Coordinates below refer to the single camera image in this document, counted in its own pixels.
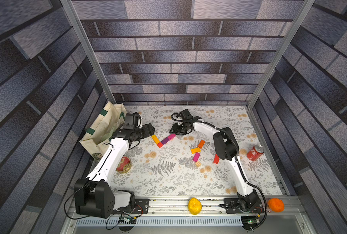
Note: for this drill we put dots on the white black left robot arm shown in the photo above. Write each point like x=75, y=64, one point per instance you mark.
x=93, y=195

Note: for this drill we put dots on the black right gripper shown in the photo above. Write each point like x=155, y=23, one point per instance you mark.
x=179, y=128

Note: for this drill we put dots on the orange wooden block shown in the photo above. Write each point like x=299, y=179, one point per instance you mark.
x=201, y=144

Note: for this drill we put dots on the pink wooden block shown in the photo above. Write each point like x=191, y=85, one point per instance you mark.
x=196, y=157

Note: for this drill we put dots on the yellow-orange flat wooden block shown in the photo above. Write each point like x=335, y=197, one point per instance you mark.
x=195, y=150

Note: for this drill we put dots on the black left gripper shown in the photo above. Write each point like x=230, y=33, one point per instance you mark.
x=148, y=130

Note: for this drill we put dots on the cream green tote bag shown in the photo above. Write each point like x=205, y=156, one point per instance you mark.
x=101, y=130

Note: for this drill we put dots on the red wooden block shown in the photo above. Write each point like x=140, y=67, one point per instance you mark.
x=216, y=159

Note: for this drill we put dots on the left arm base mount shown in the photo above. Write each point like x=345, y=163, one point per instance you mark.
x=140, y=207

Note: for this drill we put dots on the orange-yellow wooden block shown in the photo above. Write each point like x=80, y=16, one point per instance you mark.
x=155, y=139

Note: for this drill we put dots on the slotted metal cable tray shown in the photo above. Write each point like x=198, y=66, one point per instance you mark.
x=163, y=221

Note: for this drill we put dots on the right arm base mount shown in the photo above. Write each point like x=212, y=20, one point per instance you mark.
x=232, y=206

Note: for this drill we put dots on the small natural wooden cube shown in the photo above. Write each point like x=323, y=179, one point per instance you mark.
x=198, y=164

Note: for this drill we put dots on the purple wooden block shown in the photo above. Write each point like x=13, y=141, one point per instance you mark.
x=164, y=141

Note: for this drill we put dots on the red soda can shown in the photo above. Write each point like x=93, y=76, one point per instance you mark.
x=255, y=153

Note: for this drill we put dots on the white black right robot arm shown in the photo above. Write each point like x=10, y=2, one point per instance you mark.
x=250, y=197

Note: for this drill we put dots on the orange mandarin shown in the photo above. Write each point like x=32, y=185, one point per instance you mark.
x=276, y=205

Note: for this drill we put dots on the round red tin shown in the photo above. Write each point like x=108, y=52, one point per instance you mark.
x=124, y=165

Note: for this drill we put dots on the magenta wooden block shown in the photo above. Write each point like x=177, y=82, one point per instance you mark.
x=171, y=136

